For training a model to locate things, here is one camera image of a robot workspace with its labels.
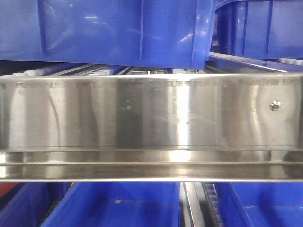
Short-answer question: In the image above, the silver rail screw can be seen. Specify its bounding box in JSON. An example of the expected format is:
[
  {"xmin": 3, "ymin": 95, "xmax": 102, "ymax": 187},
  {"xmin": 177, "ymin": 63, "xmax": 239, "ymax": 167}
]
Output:
[{"xmin": 269, "ymin": 100, "xmax": 281, "ymax": 112}]

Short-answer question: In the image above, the blue bin lower right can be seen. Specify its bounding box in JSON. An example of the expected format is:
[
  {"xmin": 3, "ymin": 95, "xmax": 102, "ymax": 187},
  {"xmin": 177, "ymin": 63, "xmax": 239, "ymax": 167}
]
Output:
[{"xmin": 215, "ymin": 183, "xmax": 303, "ymax": 227}]

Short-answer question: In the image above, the blue bin lower left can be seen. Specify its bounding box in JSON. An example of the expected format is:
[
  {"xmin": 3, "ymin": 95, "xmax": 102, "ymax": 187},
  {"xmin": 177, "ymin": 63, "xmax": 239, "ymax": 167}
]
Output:
[{"xmin": 0, "ymin": 182, "xmax": 71, "ymax": 227}]

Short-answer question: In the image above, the large blue plastic bin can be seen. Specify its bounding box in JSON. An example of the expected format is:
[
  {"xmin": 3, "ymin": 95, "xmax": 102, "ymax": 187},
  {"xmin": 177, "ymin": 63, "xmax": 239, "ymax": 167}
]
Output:
[{"xmin": 0, "ymin": 0, "xmax": 216, "ymax": 69}]

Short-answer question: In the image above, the roller track lower shelf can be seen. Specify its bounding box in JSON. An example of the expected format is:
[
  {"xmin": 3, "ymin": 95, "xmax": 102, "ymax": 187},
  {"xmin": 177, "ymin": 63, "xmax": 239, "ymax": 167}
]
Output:
[{"xmin": 180, "ymin": 182, "xmax": 223, "ymax": 227}]

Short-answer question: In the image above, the blue bin upper right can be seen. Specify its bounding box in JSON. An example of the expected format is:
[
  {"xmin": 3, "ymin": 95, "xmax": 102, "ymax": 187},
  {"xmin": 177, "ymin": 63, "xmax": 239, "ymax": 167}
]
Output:
[{"xmin": 211, "ymin": 0, "xmax": 303, "ymax": 59}]

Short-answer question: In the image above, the stainless steel shelf front rail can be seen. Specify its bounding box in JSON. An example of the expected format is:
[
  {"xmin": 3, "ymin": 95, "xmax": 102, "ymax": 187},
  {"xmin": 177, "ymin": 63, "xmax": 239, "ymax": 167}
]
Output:
[{"xmin": 0, "ymin": 73, "xmax": 303, "ymax": 182}]

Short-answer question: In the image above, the blue bin lower middle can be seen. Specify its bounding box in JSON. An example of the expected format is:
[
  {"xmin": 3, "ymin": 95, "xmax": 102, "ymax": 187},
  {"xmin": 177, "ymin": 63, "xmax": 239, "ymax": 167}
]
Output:
[{"xmin": 42, "ymin": 182, "xmax": 180, "ymax": 227}]

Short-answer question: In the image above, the white roller track left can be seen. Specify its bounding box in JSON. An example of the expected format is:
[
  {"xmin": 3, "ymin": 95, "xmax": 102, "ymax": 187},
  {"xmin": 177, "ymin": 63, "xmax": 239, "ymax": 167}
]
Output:
[{"xmin": 11, "ymin": 64, "xmax": 71, "ymax": 77}]

